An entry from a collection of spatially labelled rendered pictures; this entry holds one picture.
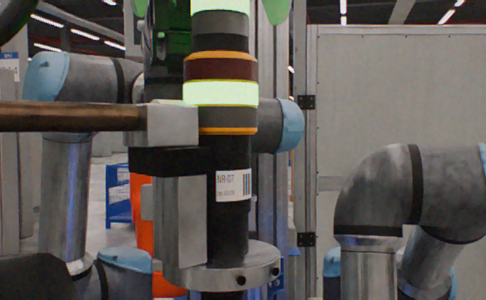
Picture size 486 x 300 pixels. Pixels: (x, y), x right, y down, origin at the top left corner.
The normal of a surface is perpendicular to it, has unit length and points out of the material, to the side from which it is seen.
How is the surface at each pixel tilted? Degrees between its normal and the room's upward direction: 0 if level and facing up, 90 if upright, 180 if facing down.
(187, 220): 90
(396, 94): 90
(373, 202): 80
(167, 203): 90
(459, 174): 68
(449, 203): 109
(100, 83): 88
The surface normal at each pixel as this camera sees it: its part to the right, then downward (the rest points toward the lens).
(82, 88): 0.61, 0.18
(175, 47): 0.25, 0.05
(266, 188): 0.00, 0.05
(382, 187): -0.32, -0.14
